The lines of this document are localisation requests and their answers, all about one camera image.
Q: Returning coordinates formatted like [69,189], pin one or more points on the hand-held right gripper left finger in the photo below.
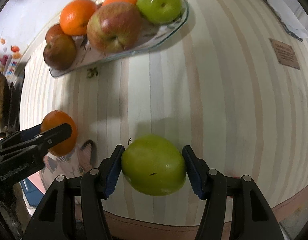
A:
[114,172]

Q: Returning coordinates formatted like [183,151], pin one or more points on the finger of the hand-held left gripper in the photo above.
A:
[51,136]
[28,132]

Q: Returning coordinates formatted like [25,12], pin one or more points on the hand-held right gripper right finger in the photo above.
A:
[194,172]

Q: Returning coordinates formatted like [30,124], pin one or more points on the large orange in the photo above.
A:
[59,118]

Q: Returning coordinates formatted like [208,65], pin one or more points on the green apple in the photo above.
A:
[152,166]
[159,4]

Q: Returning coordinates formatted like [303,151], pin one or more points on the brown apple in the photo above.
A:
[60,53]

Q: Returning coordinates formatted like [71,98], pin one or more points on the small reddish brown fruit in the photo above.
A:
[53,32]

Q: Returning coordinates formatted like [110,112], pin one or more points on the red yellow apple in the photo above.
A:
[114,26]

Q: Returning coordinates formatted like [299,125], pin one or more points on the oval patterned glass plate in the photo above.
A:
[149,35]

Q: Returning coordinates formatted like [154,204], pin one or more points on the blue kitchen cabinet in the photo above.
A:
[31,195]

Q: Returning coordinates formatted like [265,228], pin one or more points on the small green fruit calyx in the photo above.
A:
[92,73]

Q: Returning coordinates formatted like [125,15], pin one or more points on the brown mat label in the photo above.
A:
[285,54]

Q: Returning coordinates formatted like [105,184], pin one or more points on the white folded cloth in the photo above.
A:
[281,12]

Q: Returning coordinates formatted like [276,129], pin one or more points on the colourful wall sticker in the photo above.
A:
[5,57]

